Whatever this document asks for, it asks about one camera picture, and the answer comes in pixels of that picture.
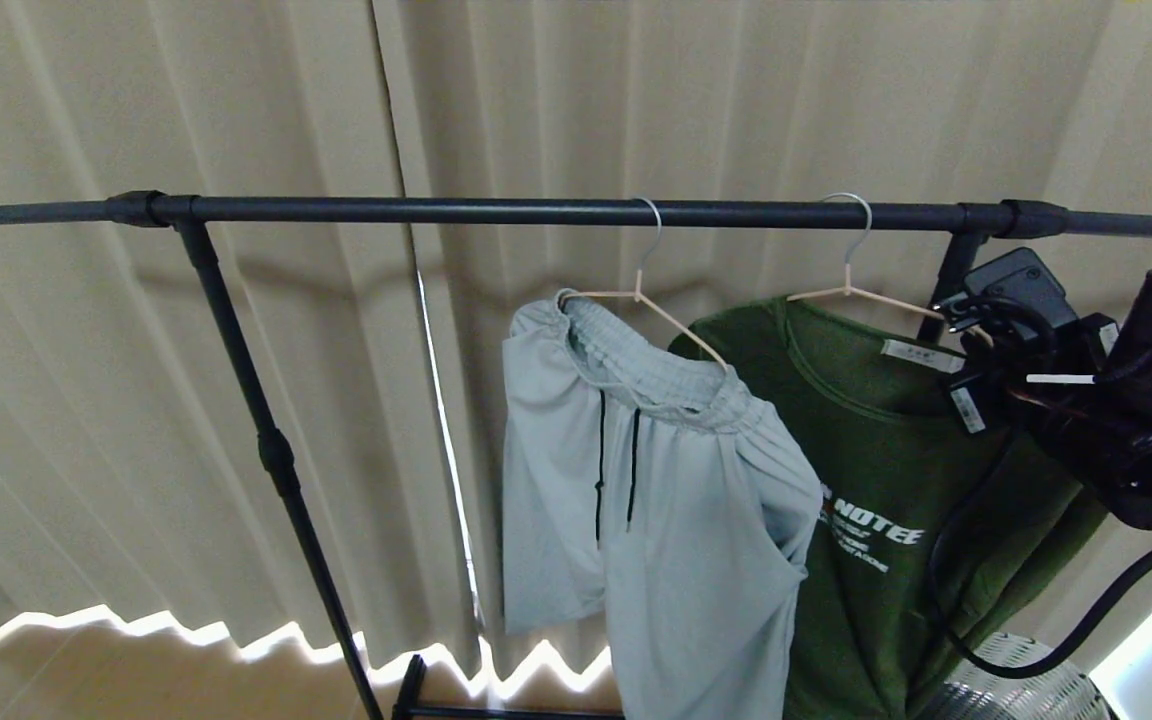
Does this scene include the beige curtain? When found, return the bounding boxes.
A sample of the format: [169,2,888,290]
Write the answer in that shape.
[0,0,1152,701]

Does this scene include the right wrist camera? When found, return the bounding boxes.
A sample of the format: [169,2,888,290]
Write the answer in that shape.
[933,247,1122,366]

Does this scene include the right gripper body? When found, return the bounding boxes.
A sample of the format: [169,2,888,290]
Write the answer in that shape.
[948,350,1049,439]

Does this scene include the green garment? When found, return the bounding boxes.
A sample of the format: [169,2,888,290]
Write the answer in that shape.
[669,296,1112,720]

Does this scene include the pink clothes hanger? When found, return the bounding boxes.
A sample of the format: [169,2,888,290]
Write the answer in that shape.
[554,197,729,369]
[786,192,987,346]

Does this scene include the black clothes rack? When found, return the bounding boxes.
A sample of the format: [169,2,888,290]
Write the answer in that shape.
[0,190,1152,720]

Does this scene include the pale grey shorts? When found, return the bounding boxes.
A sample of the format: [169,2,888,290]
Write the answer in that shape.
[501,295,824,720]

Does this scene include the white laundry basket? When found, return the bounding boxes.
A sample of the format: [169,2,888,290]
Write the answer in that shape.
[921,632,1117,720]

